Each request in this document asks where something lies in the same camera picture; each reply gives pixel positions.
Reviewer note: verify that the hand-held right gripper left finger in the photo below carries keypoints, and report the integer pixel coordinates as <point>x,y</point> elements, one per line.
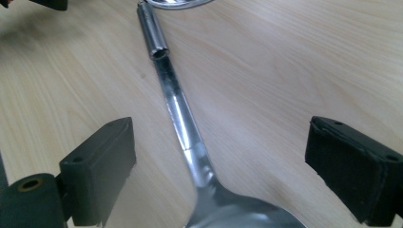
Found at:
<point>98,171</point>

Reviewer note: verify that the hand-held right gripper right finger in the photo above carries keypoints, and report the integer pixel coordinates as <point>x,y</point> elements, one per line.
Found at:
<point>351,171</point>

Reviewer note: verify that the large metal spoon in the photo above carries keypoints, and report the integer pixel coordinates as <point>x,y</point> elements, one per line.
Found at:
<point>187,133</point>

